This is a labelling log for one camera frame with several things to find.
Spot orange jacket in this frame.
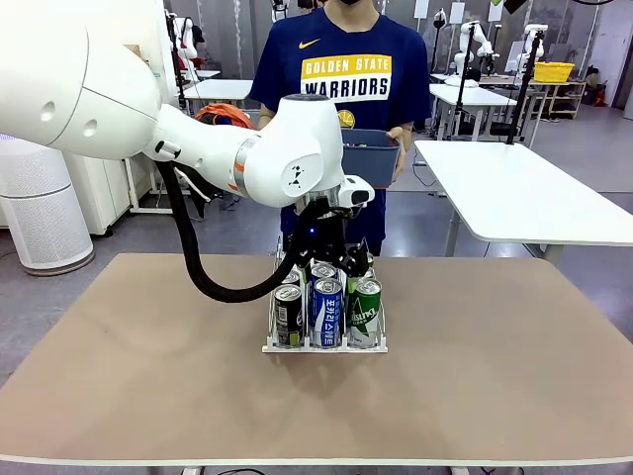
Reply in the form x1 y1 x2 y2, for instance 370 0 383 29
195 102 253 131

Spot person's left hand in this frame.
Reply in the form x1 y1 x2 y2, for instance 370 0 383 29
387 126 408 182

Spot person in navy Warriors shirt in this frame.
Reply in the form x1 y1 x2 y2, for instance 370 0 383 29
248 0 433 257

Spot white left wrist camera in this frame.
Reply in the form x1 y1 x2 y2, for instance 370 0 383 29
340 175 376 207

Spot black backpack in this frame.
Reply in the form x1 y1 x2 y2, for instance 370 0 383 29
175 167 238 219

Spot white background table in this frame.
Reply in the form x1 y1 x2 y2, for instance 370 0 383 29
180 78 253 115
428 81 518 143

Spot person's right forearm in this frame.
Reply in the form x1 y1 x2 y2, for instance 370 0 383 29
257 101 278 131

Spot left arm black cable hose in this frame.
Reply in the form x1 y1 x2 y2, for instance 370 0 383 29
155 160 317 304

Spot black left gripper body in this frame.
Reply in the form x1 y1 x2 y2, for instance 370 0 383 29
295 196 350 266

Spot small wooden side table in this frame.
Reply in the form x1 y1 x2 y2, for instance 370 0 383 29
123 157 179 218

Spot blue plastic bin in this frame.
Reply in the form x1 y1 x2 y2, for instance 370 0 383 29
340 129 402 189

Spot large white table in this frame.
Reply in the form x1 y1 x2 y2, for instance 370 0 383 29
413 140 633 263

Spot wooden shelf unit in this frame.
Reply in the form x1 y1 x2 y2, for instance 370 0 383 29
528 78 588 120

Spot white wire can dispenser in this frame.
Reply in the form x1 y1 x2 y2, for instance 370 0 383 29
261 236 390 354

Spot white cylindrical air purifier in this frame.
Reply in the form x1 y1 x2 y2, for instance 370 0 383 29
0 133 95 277

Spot white desk cabinet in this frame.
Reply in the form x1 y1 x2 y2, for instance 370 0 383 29
63 152 154 237

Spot yellow plastic basket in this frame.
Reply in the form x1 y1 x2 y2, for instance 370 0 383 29
533 61 576 83

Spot black tripod stand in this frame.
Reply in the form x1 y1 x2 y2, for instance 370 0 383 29
452 22 479 140
506 29 543 145

